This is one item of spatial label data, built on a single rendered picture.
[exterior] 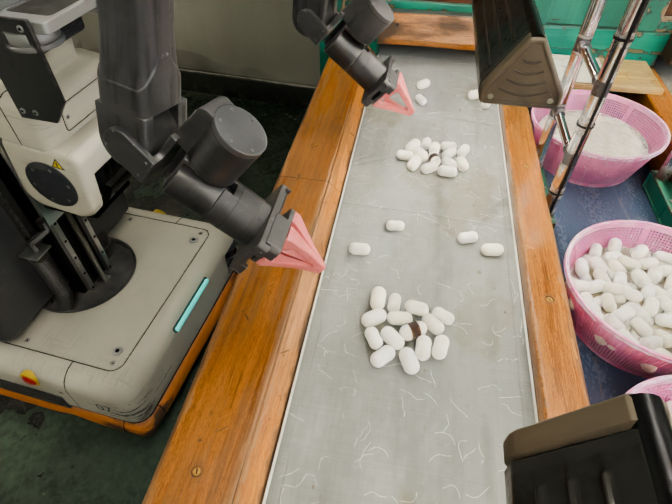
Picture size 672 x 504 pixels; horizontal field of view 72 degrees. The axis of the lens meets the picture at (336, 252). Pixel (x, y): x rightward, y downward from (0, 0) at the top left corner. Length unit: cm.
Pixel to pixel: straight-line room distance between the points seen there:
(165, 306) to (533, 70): 107
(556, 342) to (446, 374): 15
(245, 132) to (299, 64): 207
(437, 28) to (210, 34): 161
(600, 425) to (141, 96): 43
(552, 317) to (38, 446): 135
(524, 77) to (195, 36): 232
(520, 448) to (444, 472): 34
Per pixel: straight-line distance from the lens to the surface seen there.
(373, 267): 73
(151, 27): 47
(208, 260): 142
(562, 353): 67
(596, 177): 108
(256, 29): 254
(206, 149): 46
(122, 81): 49
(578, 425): 24
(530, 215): 84
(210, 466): 56
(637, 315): 80
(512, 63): 51
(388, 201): 84
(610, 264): 85
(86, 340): 135
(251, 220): 51
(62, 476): 152
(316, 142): 94
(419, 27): 127
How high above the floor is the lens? 128
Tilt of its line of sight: 47 degrees down
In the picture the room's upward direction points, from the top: straight up
